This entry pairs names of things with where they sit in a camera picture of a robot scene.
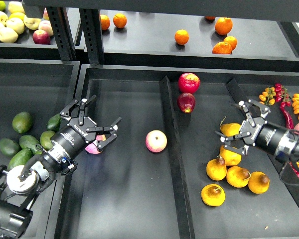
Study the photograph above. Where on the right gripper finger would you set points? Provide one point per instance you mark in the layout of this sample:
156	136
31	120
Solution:
252	110
234	143

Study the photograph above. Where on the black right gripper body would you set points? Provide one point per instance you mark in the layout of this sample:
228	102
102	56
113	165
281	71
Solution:
270	138

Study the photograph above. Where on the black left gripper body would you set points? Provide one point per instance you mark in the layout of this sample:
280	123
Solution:
70	141

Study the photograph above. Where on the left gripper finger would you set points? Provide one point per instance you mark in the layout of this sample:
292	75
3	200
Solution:
76	109
110	133

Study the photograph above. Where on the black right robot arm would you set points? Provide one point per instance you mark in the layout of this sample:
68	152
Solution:
256	131

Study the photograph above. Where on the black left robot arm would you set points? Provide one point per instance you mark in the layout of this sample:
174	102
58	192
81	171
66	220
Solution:
21	185

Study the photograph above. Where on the yellow pear with stem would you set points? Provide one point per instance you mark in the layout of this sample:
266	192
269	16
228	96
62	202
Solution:
229	129

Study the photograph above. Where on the dark green avocado by rim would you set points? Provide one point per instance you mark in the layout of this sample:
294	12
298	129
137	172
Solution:
54	122

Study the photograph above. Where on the light green avocado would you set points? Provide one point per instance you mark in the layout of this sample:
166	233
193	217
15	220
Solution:
45	139

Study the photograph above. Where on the yellow pear left cluster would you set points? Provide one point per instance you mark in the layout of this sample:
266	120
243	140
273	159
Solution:
216	169

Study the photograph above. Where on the yellow pear cluster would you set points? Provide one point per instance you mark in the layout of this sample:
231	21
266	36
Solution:
258	182
238	177
216	169

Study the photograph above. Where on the dark green avocado middle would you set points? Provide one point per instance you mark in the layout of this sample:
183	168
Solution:
29	142

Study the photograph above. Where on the yellow pear middle cluster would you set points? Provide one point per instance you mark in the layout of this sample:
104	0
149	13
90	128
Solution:
238	177

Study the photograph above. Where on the yellow pear right cluster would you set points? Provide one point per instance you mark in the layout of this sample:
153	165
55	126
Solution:
258	182

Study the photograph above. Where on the dark green avocado far left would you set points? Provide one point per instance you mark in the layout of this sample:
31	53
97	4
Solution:
9	147

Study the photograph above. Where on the pink apple left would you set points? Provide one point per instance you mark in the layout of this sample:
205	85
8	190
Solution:
92	147

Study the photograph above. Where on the orange cherry tomato bunch left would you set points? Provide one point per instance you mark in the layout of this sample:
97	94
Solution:
268	96

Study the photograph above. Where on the red chili pepper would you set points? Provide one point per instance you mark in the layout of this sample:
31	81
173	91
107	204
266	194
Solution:
289	124

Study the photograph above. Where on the red cherry tomato bunch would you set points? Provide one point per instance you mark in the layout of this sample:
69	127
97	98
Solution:
282	95

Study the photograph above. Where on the pink apple centre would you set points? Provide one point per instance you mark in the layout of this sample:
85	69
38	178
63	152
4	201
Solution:
156	141

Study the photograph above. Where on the dark red apple lower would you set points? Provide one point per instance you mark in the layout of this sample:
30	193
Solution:
186	102

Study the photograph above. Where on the orange front right shelf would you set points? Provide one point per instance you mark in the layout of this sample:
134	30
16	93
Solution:
222	47

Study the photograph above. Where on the red apple upper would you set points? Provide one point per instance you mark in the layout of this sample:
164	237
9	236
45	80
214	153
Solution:
188	83

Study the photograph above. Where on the orange behind front right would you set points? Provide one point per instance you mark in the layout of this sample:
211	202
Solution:
232	41

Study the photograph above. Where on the red apple on shelf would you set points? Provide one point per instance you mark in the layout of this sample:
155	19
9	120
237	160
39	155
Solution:
41	37

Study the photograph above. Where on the large orange upper right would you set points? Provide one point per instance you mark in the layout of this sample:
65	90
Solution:
223	25

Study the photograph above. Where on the pink apple on shelf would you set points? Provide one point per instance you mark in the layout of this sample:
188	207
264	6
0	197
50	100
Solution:
46	26

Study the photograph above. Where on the pale yellow apple front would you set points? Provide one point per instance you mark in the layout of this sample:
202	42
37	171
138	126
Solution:
8	35

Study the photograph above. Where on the orange tangerine shelf left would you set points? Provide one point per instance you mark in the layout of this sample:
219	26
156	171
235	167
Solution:
105	22

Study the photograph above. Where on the orange tangerine shelf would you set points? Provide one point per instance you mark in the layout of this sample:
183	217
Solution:
105	22
181	37

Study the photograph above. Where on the orange tangerine centre shelf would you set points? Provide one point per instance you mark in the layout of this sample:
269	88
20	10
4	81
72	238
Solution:
181	37

